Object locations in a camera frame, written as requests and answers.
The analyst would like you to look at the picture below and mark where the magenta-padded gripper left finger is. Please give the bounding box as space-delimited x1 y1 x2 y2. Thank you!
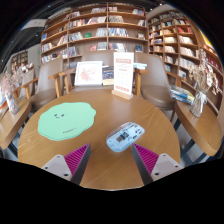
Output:
41 143 92 186

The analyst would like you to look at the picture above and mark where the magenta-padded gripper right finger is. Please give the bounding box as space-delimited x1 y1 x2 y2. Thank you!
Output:
131 143 184 186

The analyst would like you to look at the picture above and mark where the translucent light blue computer mouse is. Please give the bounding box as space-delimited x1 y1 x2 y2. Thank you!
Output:
105 122 146 153

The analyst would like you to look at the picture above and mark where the green cloud-shaped mouse pad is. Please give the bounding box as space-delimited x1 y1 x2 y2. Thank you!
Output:
37 101 97 142

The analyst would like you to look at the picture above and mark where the round wooden side table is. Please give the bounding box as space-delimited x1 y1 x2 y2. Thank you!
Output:
0 96 33 159
174 99 224 166

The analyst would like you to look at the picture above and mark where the stack of colourful books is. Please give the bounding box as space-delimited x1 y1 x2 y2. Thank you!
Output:
169 84 195 106

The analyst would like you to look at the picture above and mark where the brown padded wooden armchair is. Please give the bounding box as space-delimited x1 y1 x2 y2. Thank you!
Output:
48 49 148 98
134 52 178 123
16 57 64 113

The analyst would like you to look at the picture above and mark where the white framed floral picture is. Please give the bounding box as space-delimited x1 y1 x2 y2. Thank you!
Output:
73 60 104 87

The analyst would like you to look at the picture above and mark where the white sign on wooden base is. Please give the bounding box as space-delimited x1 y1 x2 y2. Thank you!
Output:
111 51 135 101

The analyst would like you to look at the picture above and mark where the dark blue book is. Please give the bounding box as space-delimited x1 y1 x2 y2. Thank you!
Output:
101 65 115 87

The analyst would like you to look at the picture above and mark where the light blue book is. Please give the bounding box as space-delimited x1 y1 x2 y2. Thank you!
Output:
133 62 148 70

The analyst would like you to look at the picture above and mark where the small distant wooden bookshelf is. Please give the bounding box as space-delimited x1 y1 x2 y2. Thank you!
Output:
9 49 29 73

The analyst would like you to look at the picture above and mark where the curved wooden bookshelf with books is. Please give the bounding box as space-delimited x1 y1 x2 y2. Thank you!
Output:
146 8 224 111

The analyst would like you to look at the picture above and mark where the white hanging ceiling panel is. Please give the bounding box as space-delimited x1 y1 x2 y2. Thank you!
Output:
20 18 48 31

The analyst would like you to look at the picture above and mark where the wide wooden bookshelf with books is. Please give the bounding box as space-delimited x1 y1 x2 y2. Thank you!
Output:
39 2 150 64

